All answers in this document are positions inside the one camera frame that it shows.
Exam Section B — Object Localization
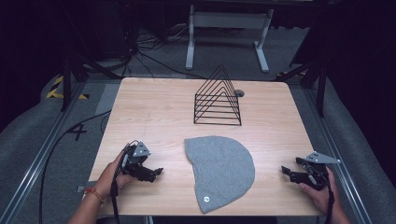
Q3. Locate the red orange bracelet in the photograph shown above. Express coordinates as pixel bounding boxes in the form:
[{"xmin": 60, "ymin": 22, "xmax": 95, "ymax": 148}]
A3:
[{"xmin": 82, "ymin": 186, "xmax": 106, "ymax": 205}]

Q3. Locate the person's left hand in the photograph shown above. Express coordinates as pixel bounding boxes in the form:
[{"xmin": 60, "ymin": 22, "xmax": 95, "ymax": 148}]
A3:
[{"xmin": 92, "ymin": 150, "xmax": 135, "ymax": 200}]

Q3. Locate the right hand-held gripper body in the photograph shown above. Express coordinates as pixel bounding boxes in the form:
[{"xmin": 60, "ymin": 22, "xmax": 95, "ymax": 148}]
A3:
[{"xmin": 289, "ymin": 150, "xmax": 342, "ymax": 191}]

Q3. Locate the yellow black hazard tape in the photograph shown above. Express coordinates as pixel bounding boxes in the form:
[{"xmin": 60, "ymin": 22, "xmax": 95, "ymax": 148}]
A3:
[{"xmin": 45, "ymin": 75, "xmax": 91, "ymax": 101}]

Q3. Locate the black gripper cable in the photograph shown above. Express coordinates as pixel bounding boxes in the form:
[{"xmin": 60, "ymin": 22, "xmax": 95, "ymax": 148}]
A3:
[
  {"xmin": 303, "ymin": 161, "xmax": 336, "ymax": 224},
  {"xmin": 109, "ymin": 143, "xmax": 139, "ymax": 224}
]

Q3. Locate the black metal stand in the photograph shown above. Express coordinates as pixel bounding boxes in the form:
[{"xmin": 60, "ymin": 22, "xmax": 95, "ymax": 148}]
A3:
[
  {"xmin": 273, "ymin": 59, "xmax": 329, "ymax": 119},
  {"xmin": 60, "ymin": 51, "xmax": 123, "ymax": 112}
]

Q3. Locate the bundle of black floor cables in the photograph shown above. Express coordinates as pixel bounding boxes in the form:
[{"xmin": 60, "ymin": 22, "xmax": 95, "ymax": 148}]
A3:
[{"xmin": 120, "ymin": 21, "xmax": 206, "ymax": 80}]

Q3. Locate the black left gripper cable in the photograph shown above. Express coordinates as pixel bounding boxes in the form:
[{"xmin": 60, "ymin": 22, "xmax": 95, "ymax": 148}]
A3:
[{"xmin": 109, "ymin": 143, "xmax": 139, "ymax": 224}]

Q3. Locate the black floor cable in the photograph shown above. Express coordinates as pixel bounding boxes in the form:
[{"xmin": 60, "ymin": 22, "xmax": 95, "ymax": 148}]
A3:
[{"xmin": 37, "ymin": 109, "xmax": 112, "ymax": 224}]

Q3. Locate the black wire triangular rack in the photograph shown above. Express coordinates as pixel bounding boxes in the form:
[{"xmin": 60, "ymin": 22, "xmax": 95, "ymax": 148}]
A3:
[{"xmin": 192, "ymin": 63, "xmax": 243, "ymax": 127}]

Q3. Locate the aluminium floor rail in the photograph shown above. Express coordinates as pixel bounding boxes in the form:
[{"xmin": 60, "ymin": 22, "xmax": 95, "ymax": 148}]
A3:
[
  {"xmin": 0, "ymin": 81, "xmax": 87, "ymax": 224},
  {"xmin": 303, "ymin": 87, "xmax": 375, "ymax": 224}
]

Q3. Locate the white metal table frame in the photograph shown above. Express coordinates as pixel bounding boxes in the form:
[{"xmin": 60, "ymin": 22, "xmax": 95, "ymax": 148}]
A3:
[{"xmin": 185, "ymin": 4, "xmax": 276, "ymax": 74}]

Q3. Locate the person's right hand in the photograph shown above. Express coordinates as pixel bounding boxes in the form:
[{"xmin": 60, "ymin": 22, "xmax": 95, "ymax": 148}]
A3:
[{"xmin": 298, "ymin": 167, "xmax": 340, "ymax": 217}]

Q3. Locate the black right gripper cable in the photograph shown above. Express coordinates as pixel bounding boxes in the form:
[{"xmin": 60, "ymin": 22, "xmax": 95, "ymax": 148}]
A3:
[{"xmin": 303, "ymin": 161, "xmax": 336, "ymax": 224}]

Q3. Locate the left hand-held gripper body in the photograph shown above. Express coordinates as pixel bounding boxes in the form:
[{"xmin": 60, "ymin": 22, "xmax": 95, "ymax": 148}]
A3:
[{"xmin": 121, "ymin": 140, "xmax": 157, "ymax": 183}]

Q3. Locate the grey knit beanie hat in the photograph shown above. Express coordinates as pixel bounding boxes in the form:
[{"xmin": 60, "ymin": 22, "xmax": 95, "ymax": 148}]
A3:
[{"xmin": 184, "ymin": 135, "xmax": 256, "ymax": 215}]

